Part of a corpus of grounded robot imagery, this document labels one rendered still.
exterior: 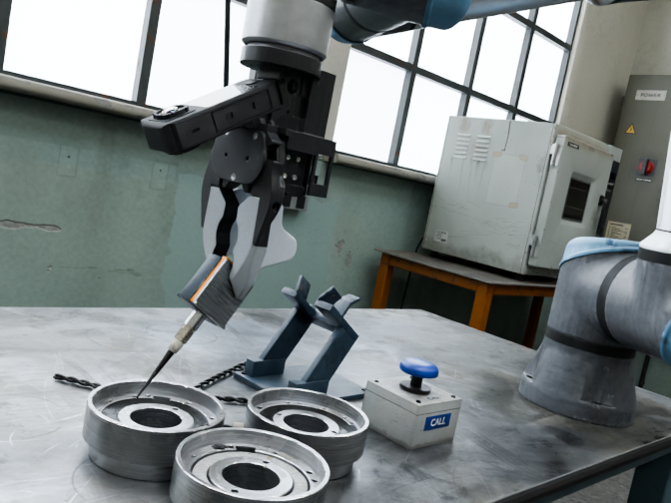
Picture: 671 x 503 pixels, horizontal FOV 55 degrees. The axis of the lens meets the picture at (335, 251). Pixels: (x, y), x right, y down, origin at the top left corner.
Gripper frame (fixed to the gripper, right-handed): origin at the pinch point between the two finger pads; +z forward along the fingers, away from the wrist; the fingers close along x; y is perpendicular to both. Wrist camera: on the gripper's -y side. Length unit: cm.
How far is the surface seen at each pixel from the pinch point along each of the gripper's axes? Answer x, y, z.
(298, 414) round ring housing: -6.9, 5.4, 10.5
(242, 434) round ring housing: -10.0, -3.4, 9.6
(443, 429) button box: -12.5, 20.6, 11.8
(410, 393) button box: -9.7, 17.7, 8.8
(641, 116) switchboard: 111, 380, -85
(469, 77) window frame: 146, 242, -73
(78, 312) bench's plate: 35.8, 4.9, 13.4
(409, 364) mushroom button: -8.9, 17.7, 6.1
